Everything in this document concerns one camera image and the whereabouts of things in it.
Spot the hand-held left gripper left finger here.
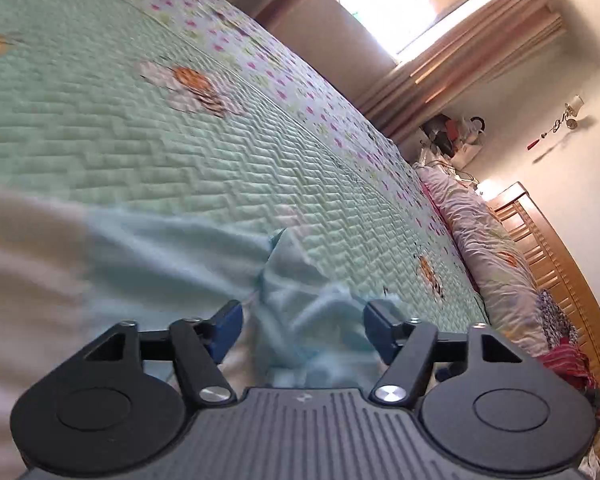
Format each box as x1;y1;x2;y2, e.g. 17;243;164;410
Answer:
82;300;244;407

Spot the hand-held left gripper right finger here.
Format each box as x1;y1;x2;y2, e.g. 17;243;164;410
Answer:
364;300;525;406

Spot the light blue and white jacket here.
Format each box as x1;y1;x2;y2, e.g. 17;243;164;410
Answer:
0;187;406;480

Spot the floral pillow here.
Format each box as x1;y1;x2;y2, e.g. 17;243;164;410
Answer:
415;162;551;356

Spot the dark floral garment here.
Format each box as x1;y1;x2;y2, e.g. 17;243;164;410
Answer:
535;289;581;346

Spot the wooden bed headboard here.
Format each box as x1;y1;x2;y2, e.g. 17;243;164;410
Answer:
487;182;600;466

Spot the green quilted bee bedspread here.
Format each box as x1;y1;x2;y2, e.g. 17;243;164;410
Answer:
0;0;491;361

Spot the dark red striped garment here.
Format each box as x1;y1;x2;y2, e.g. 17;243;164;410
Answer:
540;342;600;426

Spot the black bag on nightstand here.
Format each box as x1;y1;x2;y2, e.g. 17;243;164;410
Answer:
422;116;463;161

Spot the white plastic bag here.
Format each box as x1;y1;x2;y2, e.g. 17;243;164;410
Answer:
452;116;487;170

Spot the red hanging ornament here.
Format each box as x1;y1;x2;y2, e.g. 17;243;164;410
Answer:
526;127;561;152

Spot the window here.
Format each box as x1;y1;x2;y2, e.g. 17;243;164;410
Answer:
325;0;483;58

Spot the white wall lamp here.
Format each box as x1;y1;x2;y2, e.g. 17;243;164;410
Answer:
555;94;587;132

